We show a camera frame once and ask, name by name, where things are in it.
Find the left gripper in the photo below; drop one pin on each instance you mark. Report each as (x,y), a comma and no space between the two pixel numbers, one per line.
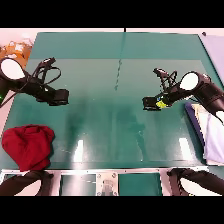
(57,96)

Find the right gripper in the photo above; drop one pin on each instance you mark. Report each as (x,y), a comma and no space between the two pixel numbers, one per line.
(151,102)

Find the red T-shirt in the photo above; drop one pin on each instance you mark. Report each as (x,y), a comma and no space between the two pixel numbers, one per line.
(28,146)

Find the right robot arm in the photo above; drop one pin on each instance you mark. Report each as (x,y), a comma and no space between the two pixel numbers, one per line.
(203,88)

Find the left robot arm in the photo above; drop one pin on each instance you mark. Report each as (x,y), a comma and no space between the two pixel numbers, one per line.
(13,75)

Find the cream garment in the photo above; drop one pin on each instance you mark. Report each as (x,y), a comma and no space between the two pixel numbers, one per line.
(201,116)

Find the pale lilac garment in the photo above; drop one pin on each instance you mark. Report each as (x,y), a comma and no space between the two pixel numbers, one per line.
(215,143)

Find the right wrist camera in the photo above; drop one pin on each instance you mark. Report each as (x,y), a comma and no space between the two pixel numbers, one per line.
(164,75)

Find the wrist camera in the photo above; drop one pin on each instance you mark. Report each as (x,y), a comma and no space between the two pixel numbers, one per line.
(47,62)
(164,75)

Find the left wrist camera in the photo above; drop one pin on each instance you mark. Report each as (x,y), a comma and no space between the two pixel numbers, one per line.
(47,62)

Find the silver frame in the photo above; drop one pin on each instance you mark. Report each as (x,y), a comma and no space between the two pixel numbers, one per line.
(106,181)

